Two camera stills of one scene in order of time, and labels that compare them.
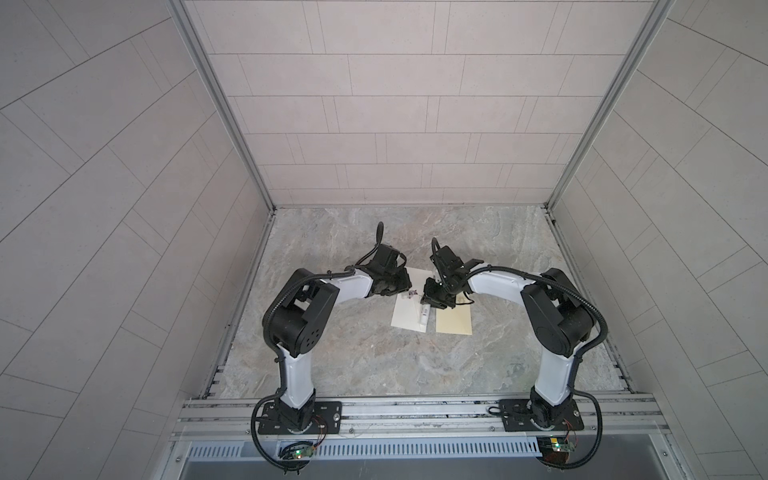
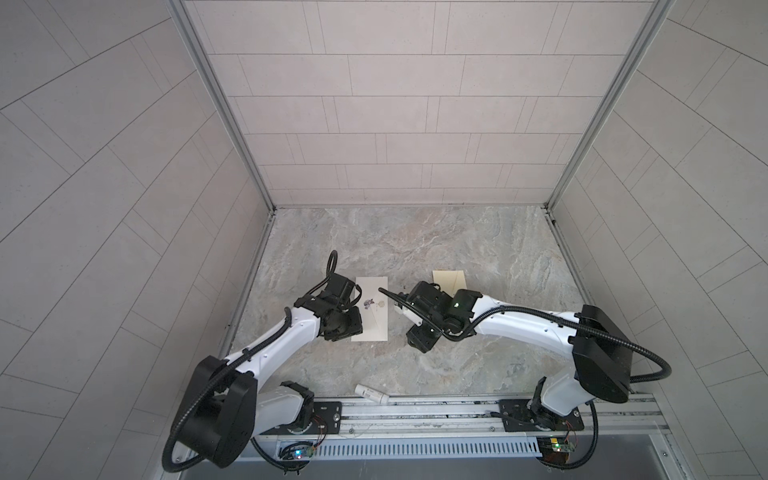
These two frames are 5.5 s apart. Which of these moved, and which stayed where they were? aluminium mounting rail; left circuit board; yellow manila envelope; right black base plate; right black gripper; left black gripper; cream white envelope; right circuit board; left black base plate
Moved: left black gripper; cream white envelope; yellow manila envelope; right black gripper
Stayed: right black base plate; right circuit board; left circuit board; aluminium mounting rail; left black base plate
